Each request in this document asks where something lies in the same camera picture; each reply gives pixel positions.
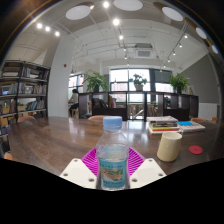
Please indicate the person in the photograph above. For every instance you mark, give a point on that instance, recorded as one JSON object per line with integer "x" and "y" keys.
{"x": 74, "y": 100}

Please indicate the tall dark bookshelf unit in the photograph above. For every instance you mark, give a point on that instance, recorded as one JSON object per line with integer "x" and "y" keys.
{"x": 25, "y": 90}

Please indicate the ceiling spotlights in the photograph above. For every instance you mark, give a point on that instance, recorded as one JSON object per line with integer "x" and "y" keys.
{"x": 115, "y": 22}

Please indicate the ceiling air conditioner unit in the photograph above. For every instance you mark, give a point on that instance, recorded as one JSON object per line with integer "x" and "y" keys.
{"x": 144, "y": 53}

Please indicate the green plant in dark pot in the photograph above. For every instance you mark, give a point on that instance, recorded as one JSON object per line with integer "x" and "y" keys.
{"x": 179, "y": 82}

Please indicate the white wall radiator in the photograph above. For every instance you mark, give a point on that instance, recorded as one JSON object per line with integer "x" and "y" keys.
{"x": 207, "y": 111}

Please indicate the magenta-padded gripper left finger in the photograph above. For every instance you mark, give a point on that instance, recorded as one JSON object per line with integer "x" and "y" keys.
{"x": 78, "y": 171}

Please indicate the cream ceramic cup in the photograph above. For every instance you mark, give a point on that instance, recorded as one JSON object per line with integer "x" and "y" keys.
{"x": 169, "y": 146}

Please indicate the low dark shelf unit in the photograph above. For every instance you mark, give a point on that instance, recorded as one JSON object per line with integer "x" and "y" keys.
{"x": 173, "y": 106}

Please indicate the clear water bottle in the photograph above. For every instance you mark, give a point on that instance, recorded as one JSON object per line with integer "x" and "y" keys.
{"x": 112, "y": 160}

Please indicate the round white ceiling panels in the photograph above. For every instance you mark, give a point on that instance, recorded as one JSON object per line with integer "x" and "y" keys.
{"x": 78, "y": 12}

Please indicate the flat book with blue patch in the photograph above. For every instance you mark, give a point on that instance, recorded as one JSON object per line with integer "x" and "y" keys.
{"x": 191, "y": 126}

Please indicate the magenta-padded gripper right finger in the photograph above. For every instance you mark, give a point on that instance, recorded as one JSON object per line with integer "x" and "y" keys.
{"x": 146, "y": 171}

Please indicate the small plant in white pot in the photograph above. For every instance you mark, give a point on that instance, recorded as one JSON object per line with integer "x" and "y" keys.
{"x": 138, "y": 81}

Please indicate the bushy green potted plant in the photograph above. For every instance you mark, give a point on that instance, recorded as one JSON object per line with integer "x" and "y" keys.
{"x": 96, "y": 80}

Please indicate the stack of books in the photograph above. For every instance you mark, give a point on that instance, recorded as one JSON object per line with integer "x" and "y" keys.
{"x": 163, "y": 125}

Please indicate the flat round red coaster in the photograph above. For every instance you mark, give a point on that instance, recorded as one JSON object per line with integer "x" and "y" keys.
{"x": 195, "y": 149}

